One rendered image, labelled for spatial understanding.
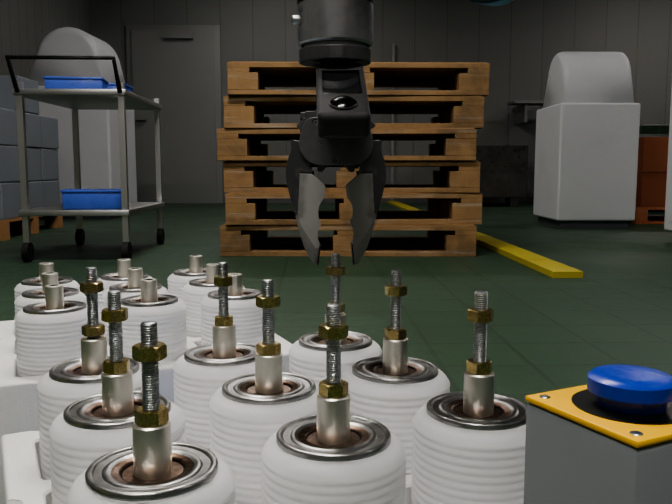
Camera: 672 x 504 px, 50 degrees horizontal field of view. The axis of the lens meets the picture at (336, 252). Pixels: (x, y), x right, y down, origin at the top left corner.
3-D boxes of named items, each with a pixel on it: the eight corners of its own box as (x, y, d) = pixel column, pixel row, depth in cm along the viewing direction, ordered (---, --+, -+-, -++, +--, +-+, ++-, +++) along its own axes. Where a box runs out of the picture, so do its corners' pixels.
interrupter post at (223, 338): (241, 356, 69) (241, 323, 69) (229, 363, 67) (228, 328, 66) (219, 354, 70) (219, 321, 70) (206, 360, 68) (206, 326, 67)
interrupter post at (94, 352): (80, 379, 62) (79, 341, 61) (80, 371, 64) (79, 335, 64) (109, 376, 62) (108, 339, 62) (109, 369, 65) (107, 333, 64)
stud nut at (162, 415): (149, 415, 43) (149, 401, 43) (173, 418, 42) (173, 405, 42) (128, 425, 41) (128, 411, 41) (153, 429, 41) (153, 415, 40)
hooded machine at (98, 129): (19, 219, 609) (9, 23, 590) (52, 214, 683) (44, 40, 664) (116, 219, 610) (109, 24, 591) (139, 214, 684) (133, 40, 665)
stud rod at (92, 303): (86, 352, 63) (83, 267, 62) (97, 350, 64) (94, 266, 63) (91, 354, 62) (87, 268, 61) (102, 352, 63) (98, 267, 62)
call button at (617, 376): (626, 397, 37) (628, 358, 37) (694, 421, 34) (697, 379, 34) (568, 408, 36) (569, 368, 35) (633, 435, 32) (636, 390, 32)
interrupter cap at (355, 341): (378, 353, 70) (378, 346, 70) (300, 355, 69) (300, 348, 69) (366, 335, 78) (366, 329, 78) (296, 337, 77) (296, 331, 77)
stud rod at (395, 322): (395, 357, 62) (396, 271, 61) (387, 355, 63) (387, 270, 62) (403, 355, 63) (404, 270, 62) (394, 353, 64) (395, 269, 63)
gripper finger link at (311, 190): (317, 258, 77) (329, 173, 76) (318, 266, 71) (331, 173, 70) (288, 254, 77) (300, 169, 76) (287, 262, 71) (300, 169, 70)
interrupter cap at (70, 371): (46, 391, 58) (46, 382, 58) (51, 366, 66) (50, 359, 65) (142, 382, 61) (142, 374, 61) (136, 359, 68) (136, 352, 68)
